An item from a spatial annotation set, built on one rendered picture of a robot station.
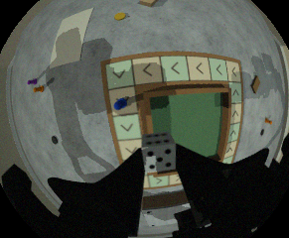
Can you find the purple game pawn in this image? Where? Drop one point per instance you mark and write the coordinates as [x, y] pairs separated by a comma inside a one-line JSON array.
[[32, 81]]

